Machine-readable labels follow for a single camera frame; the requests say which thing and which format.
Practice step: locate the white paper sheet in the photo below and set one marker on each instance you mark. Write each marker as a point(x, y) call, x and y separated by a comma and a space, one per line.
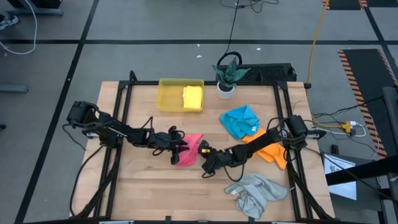
point(343, 190)

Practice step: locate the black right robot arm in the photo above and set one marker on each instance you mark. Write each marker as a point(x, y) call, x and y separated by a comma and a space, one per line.
point(264, 143)

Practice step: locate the grey floor bar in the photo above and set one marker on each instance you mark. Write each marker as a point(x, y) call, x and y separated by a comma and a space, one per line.
point(12, 89)

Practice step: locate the dark furniture base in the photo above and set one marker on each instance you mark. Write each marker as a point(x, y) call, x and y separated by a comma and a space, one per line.
point(37, 3)

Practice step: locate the black metal table frame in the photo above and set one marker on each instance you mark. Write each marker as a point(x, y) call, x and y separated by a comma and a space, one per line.
point(143, 83)

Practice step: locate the black perforated box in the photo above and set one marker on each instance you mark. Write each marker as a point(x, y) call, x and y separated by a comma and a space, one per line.
point(267, 73)

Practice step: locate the yellow power splitter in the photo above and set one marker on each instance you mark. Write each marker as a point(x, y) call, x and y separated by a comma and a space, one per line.
point(343, 126)

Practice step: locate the blue microfiber towel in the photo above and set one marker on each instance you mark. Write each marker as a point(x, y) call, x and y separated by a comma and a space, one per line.
point(239, 121)

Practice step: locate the shoe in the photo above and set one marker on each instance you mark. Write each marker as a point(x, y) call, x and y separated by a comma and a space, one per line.
point(8, 21)

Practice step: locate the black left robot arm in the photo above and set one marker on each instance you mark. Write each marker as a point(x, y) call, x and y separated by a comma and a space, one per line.
point(118, 133)

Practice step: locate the yellow microfiber towel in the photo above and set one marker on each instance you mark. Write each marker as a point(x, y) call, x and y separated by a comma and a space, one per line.
point(192, 97)

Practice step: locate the orange microfiber towel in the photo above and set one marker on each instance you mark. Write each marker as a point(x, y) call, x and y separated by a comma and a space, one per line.
point(273, 154)

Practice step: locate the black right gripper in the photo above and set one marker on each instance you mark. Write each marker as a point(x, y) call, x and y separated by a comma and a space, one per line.
point(217, 160)

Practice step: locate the grey microfiber towel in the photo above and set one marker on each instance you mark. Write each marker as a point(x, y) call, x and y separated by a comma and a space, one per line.
point(258, 194)

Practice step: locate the small black box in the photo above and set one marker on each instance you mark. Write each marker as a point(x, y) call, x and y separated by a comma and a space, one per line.
point(335, 149)

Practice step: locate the yellow translucent plastic bin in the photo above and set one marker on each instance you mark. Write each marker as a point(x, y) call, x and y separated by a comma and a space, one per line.
point(169, 96)

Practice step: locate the black metal beam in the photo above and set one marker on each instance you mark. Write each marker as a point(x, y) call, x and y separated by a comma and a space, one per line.
point(367, 169)

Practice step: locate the white power adapter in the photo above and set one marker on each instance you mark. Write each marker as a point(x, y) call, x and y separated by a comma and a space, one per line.
point(353, 123)

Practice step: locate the black hazard-striped floor mat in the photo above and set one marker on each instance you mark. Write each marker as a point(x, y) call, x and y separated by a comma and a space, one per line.
point(345, 3)
point(370, 77)

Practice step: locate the pink microfiber towel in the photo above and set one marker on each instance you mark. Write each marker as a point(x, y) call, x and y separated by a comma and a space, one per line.
point(189, 158)

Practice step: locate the grey metal post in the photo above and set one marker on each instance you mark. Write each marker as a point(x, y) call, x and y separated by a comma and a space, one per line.
point(391, 105)

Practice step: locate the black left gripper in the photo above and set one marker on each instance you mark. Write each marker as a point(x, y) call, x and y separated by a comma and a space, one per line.
point(164, 141)

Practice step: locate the snake plant in white pot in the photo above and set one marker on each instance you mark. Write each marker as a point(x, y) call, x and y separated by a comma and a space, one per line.
point(226, 90)

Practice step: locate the yellow tape tag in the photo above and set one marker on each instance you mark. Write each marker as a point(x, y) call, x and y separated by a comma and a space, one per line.
point(205, 151)

